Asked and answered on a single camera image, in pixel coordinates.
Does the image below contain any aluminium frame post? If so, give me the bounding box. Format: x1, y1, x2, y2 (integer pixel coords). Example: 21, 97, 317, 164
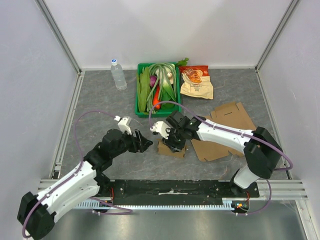
254, 0, 300, 73
35, 0, 82, 75

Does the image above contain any green leafy vegetable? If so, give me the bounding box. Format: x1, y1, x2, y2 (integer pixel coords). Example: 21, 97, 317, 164
137, 67, 150, 113

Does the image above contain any purple cable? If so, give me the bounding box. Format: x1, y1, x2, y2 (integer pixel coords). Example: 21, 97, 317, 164
21, 110, 133, 237
148, 100, 294, 216

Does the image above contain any orange carrot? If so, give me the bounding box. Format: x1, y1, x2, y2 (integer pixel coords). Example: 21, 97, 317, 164
152, 85, 161, 111

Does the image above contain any purple onion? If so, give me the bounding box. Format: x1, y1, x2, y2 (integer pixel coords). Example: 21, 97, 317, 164
149, 75, 157, 88

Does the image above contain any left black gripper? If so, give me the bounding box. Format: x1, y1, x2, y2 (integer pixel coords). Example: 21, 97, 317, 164
110, 127, 153, 158

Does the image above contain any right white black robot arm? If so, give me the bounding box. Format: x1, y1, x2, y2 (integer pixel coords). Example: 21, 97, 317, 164
155, 111, 282, 197

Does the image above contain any green plastic crate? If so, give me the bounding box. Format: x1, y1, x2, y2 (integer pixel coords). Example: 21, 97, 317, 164
135, 62, 181, 118

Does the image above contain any green bok choy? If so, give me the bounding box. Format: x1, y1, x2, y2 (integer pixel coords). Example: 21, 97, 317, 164
160, 82, 177, 110

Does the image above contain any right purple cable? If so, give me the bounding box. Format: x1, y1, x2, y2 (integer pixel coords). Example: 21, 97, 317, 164
148, 100, 294, 216

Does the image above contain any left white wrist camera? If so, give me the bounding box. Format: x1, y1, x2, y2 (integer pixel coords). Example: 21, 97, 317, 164
114, 115, 132, 135

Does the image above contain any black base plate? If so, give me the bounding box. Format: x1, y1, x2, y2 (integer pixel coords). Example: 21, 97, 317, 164
97, 179, 260, 207

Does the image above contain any flat brown cardboard sheet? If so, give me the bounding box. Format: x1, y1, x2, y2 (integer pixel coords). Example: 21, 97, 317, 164
191, 102, 256, 162

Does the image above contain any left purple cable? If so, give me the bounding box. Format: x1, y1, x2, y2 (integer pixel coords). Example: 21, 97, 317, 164
21, 110, 133, 237

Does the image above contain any small brown cardboard box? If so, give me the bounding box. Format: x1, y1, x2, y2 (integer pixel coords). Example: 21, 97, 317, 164
157, 140, 187, 159

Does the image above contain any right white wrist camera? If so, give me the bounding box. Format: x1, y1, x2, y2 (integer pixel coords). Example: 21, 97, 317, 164
150, 121, 171, 139

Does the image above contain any orange beige snack bag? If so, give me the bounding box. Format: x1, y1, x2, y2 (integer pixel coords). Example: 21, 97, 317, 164
179, 65, 214, 100

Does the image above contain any right aluminium frame post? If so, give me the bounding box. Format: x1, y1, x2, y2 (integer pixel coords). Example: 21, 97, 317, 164
254, 0, 300, 73

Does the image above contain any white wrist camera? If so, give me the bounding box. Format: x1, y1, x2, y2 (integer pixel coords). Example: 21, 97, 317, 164
150, 121, 171, 139
114, 115, 132, 135

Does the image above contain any clear plastic water bottle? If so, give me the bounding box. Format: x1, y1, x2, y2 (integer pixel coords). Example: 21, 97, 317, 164
110, 58, 127, 91

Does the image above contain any grey slotted cable duct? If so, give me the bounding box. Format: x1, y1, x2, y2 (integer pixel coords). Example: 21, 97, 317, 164
74, 199, 235, 211

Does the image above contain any left aluminium frame post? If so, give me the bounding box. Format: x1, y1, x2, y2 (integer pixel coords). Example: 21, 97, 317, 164
35, 0, 82, 75

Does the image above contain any white mushroom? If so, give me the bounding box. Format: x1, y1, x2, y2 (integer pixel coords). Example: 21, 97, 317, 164
167, 72, 173, 81

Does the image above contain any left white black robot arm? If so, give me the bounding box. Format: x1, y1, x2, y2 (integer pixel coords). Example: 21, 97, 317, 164
17, 129, 153, 240

